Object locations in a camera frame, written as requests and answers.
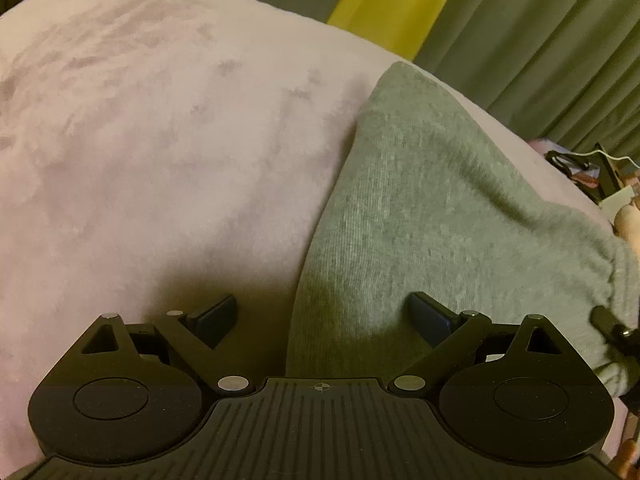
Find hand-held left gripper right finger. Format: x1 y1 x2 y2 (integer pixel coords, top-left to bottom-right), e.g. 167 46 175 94
387 291 564 396

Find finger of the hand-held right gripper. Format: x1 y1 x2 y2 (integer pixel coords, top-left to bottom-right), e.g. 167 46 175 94
590 306 640 361

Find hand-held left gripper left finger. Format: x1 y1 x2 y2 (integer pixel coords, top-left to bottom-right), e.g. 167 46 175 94
80 293 257 396

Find grey pants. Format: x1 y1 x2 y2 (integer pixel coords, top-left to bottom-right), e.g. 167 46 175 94
285 61 640 395

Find beige rounded object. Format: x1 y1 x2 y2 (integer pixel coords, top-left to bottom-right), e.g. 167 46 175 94
614 204 640 247

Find white paper sheet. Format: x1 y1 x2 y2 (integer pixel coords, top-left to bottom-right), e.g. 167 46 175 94
599 186 638 221

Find pink fleece blanket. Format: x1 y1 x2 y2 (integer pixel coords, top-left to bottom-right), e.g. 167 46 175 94
0 0 631 471

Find green curtain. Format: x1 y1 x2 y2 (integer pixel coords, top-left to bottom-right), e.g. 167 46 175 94
0 0 640 161

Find yellow cloth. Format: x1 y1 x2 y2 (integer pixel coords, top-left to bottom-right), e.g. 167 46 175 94
326 0 473 62

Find black strapped bag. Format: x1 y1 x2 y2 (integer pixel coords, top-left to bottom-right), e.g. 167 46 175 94
544 149 623 198

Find white cable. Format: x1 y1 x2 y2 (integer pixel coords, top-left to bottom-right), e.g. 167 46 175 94
570 143 640 167

